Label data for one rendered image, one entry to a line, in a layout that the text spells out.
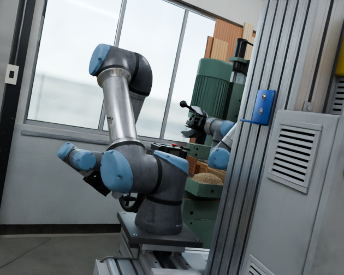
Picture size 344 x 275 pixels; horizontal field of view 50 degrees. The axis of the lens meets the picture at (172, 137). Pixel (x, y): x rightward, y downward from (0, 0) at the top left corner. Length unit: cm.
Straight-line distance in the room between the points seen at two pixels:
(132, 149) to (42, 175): 203
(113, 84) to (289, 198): 69
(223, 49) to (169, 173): 257
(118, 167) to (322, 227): 55
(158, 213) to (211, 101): 87
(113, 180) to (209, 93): 94
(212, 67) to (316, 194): 124
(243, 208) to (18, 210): 232
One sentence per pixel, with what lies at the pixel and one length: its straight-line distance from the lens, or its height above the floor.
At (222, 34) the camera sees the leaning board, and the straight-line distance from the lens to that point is 364.
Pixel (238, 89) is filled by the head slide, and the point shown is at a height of 136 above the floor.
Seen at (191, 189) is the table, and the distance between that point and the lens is 164.
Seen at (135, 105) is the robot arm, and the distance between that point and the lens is 137.
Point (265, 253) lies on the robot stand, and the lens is 81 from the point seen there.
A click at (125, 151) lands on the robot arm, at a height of 104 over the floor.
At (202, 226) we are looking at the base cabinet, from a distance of 179.
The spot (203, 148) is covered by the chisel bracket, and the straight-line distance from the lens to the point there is 190.
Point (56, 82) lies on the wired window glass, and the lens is 303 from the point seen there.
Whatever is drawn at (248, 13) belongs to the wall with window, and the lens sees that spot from 396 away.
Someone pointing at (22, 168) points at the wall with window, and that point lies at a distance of 299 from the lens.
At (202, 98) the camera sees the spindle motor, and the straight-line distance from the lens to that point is 184.
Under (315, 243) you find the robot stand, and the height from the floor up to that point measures 101.
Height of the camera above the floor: 118
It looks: 4 degrees down
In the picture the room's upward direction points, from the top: 11 degrees clockwise
